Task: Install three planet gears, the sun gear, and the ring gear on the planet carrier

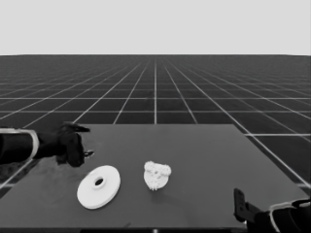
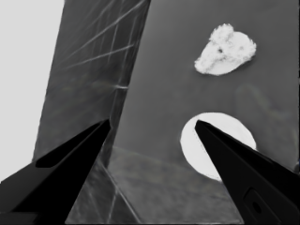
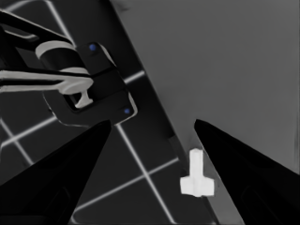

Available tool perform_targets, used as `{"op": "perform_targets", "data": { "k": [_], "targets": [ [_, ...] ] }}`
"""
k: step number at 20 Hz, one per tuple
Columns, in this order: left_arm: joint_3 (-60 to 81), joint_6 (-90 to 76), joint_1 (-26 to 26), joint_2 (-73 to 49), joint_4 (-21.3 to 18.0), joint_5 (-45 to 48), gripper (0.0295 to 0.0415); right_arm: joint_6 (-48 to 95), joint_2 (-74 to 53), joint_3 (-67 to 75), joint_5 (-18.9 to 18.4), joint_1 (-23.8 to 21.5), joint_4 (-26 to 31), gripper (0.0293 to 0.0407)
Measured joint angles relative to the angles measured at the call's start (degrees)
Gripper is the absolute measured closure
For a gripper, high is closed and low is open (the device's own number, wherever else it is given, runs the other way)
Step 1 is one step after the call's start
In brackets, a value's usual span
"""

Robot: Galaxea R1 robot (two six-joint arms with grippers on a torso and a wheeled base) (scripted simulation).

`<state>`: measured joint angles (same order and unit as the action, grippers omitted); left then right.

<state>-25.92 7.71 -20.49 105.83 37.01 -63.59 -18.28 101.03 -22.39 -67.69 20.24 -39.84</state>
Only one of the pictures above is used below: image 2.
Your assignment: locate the large thick white disc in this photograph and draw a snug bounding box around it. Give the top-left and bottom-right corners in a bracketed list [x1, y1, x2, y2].
[179, 112, 258, 183]

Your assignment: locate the small white toothed gear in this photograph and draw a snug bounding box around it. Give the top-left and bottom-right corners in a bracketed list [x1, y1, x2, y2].
[209, 22, 235, 45]
[232, 32, 258, 63]
[193, 52, 219, 75]

